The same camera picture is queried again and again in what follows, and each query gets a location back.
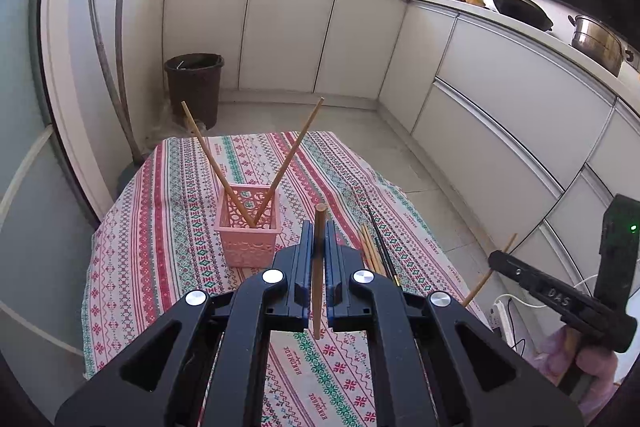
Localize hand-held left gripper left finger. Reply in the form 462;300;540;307
54;219;315;427

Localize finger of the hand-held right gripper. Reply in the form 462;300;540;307
488;250;599;344

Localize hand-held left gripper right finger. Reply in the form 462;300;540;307
325;219;586;427

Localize wooden chopstick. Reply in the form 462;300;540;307
357;227;377;270
252;97;325;229
181;101;255;229
311;203;329;340
460;234;518;308
361;224;383;277
365;223;388;277

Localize black chopstick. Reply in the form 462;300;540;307
367;205;389;266
374;227;401;288

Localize pink plastic basket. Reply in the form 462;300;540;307
214;185;280;269

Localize person's right hand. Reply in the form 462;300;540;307
540;327;623;410

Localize white power strip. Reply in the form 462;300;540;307
489;299;514;349

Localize patterned tablecloth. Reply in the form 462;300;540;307
82;131;493;427

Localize clear plastic bag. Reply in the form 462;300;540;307
149;101;212;140

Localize white kitchen cabinets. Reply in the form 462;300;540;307
162;0;640;360

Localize dark brown trash bin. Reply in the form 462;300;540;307
164;53;225;130

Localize steel stock pot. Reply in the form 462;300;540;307
568;14;636;78

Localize glass sliding door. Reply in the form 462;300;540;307
0;0;103;408

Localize dark-grip mop handle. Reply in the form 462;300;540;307
113;0;147;160

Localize blue-grip mop handle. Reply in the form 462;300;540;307
82;0;143;168

